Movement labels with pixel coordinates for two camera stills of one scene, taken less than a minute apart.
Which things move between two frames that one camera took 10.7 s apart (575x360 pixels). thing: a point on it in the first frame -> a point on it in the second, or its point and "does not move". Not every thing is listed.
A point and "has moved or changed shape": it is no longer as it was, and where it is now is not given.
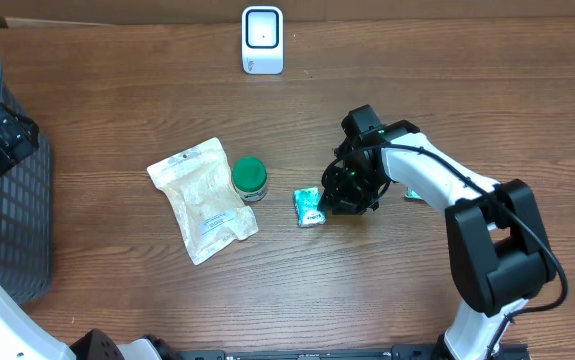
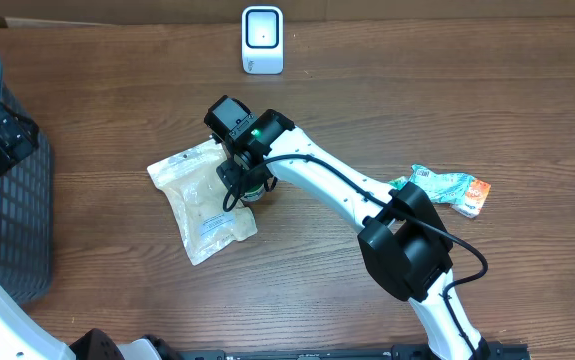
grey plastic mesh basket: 14,237 does not move
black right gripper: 344,200 -> 246,183
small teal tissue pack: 307,204 has moved or changed shape
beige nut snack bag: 205,199 does not move
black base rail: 414,351 does not move
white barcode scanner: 262,35 does not move
